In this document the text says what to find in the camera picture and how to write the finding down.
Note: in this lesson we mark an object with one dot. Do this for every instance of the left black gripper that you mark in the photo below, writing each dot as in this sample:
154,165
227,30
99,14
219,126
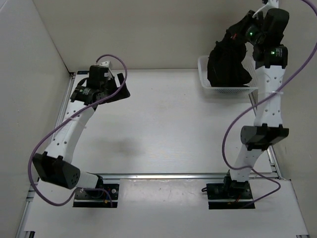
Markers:
122,93

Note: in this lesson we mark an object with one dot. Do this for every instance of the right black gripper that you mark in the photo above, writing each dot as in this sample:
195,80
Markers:
236,31

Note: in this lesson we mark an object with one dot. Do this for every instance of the black shorts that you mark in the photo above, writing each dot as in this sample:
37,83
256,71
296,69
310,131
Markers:
225,67

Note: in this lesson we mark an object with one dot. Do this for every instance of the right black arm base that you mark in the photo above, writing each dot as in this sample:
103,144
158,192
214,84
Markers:
229,195

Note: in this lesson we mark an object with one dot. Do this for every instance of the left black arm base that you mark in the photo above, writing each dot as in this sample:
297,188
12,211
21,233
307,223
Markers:
105,197

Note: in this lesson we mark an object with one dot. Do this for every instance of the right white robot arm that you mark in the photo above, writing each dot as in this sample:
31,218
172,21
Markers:
267,130

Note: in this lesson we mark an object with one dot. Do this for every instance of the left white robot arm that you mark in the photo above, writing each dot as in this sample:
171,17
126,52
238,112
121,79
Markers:
54,165

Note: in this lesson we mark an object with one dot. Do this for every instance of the white plastic mesh basket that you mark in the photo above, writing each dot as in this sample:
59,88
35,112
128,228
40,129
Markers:
248,64

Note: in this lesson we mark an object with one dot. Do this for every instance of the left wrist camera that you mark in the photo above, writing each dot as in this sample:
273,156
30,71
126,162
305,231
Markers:
98,74

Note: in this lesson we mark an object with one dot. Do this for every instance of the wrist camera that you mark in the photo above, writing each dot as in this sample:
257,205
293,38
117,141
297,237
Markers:
272,21
98,74

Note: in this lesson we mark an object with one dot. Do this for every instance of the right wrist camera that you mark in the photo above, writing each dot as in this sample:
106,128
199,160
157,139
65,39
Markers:
272,21

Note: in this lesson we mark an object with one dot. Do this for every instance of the front aluminium frame rail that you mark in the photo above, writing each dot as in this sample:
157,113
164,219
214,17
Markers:
165,176

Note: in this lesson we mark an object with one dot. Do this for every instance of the left aluminium frame rail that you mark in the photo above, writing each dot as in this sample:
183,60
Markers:
21,233

